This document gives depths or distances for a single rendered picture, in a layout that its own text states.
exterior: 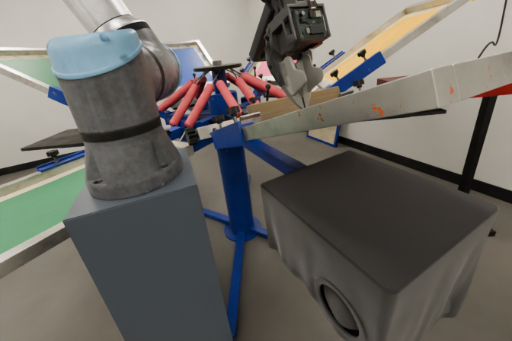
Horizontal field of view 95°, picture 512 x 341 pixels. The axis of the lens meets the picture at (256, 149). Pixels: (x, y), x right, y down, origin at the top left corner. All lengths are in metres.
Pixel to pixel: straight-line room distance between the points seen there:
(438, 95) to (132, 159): 0.38
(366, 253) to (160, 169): 0.46
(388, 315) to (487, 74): 0.45
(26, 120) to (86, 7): 4.56
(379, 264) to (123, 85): 0.57
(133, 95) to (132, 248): 0.23
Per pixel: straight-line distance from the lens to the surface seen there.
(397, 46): 1.46
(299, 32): 0.39
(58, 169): 1.39
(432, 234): 0.71
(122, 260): 0.45
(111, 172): 0.40
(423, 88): 0.28
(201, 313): 0.57
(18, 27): 4.96
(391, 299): 0.58
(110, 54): 0.37
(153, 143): 0.40
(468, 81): 0.33
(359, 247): 0.62
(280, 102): 0.85
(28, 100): 4.99
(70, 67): 0.39
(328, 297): 0.79
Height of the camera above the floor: 1.38
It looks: 23 degrees down
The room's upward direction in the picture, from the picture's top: 6 degrees counter-clockwise
